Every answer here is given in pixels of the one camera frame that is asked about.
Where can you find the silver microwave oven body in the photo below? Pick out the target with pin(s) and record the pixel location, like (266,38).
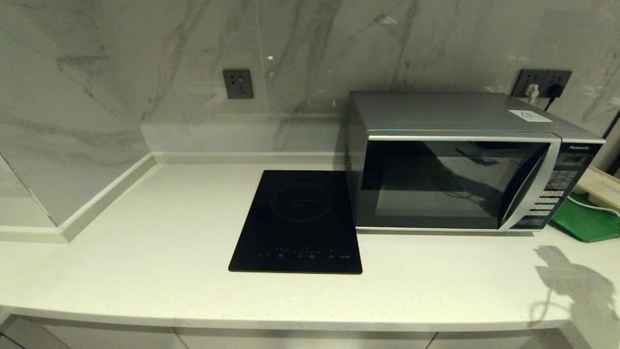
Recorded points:
(436,111)

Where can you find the black induction cooktop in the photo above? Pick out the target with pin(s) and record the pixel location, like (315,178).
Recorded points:
(295,218)

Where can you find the beige drawer front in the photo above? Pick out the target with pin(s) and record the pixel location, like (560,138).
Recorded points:
(300,341)

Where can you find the white power plug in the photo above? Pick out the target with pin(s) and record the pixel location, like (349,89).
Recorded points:
(533,92)

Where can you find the beige cabinet door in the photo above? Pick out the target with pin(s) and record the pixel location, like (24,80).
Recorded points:
(494,342)
(116,339)

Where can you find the green plastic tray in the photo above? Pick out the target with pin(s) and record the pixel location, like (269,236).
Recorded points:
(586,225)

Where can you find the cream power strip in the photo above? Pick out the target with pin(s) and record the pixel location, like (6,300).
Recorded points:
(600,186)

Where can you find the angled grey cabinet panel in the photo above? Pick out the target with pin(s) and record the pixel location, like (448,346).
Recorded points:
(24,337)

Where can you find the dark grey wall socket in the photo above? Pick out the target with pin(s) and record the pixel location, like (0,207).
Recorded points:
(562,77)
(522,77)
(238,84)

